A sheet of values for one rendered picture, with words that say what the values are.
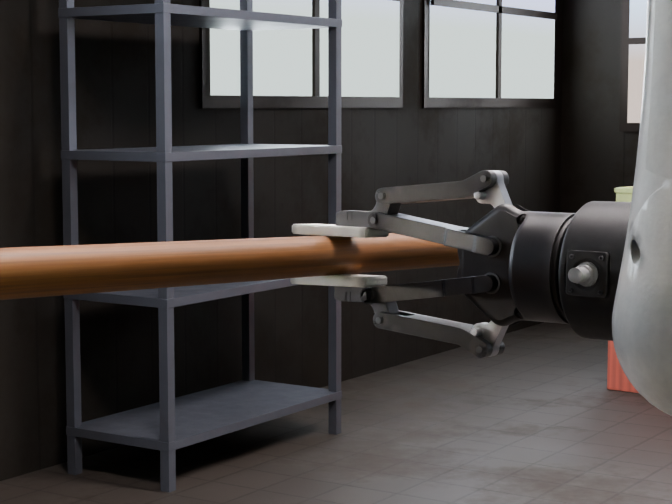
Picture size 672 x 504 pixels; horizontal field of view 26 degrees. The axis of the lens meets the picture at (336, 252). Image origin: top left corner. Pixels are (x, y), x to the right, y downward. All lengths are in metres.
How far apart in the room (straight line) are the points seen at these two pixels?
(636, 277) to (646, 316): 0.02
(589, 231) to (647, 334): 0.18
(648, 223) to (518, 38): 7.27
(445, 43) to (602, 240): 6.38
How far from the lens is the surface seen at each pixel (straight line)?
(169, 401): 4.75
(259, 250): 1.01
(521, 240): 0.97
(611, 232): 0.94
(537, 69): 8.25
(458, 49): 7.42
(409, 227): 1.04
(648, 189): 0.77
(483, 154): 7.72
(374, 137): 6.76
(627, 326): 0.79
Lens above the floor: 1.25
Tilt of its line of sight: 6 degrees down
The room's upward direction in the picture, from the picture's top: straight up
